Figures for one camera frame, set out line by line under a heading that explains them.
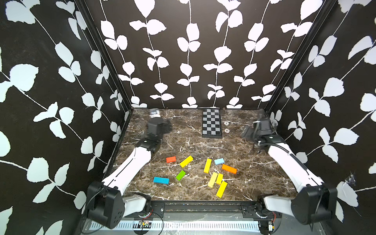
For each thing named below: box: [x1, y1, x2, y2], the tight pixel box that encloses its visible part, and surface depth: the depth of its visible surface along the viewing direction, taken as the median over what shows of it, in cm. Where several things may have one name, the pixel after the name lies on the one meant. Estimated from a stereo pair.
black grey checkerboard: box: [202, 108, 223, 139], surface depth 109 cm
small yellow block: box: [216, 172, 224, 186], surface depth 87 cm
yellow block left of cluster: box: [208, 171, 218, 188], surface depth 85 cm
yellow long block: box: [179, 155, 194, 168], surface depth 92 cm
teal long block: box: [152, 176, 170, 185], surface depth 85 cm
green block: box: [175, 169, 187, 182], surface depth 87 cm
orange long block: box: [221, 164, 238, 175], surface depth 90 cm
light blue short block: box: [214, 158, 225, 165], surface depth 93 cm
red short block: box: [165, 156, 177, 164], surface depth 94 cm
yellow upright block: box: [203, 158, 212, 174], surface depth 91 cm
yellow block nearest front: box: [215, 180, 228, 199], surface depth 82 cm
